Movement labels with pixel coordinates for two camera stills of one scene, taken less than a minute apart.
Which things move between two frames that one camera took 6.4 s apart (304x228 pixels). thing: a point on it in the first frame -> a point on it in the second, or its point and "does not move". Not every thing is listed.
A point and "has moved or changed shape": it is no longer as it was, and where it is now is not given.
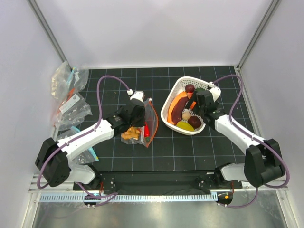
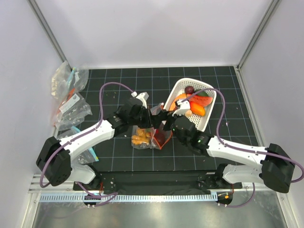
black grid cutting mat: x=109 y=91 does not move
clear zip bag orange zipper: x=143 y=135 has moved or changed shape
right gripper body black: x=200 y=109 -> x=169 y=124
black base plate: x=159 y=180 does not move
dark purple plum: x=189 y=88 does not move
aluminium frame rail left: x=37 y=11 does not move
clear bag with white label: x=72 y=111 does not move
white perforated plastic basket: x=175 y=85 does not move
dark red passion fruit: x=194 y=121 -> x=160 y=138
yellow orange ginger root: x=132 y=132 -> x=142 y=137
